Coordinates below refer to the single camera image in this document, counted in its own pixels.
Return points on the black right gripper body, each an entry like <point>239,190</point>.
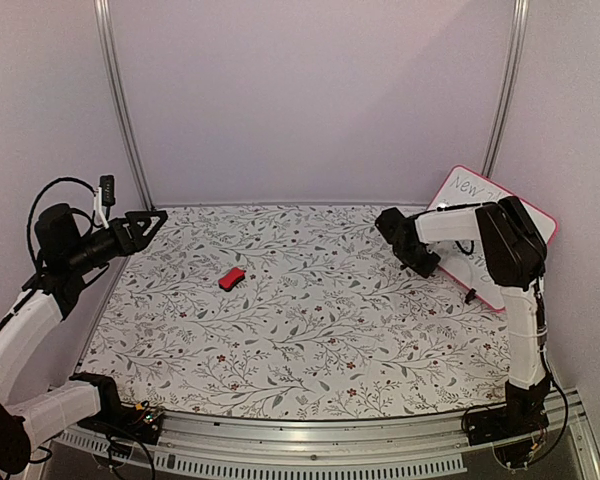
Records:
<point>411,259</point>

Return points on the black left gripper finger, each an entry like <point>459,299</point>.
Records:
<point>142,237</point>
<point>147,218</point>

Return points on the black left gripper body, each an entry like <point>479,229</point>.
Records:
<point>81,256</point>

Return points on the red black whiteboard eraser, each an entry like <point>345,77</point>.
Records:
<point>231,279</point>

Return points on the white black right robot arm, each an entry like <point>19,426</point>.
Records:
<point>515,254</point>

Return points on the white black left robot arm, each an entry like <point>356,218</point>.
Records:
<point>47,299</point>

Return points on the black whiteboard foot clip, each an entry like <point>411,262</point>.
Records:
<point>470,296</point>

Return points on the floral patterned table mat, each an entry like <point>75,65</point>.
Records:
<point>325,325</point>

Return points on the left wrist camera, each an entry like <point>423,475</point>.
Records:
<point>104,199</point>

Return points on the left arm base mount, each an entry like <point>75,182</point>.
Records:
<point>141,422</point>

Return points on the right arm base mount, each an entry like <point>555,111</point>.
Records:
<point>493,423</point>

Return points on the aluminium front rail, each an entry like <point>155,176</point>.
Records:
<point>437,446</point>

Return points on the left aluminium corner post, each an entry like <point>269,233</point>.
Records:
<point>113,71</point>

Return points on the aluminium corner post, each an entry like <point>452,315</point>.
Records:
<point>113,71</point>
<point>514,54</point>

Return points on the right aluminium corner post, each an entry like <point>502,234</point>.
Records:
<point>514,54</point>

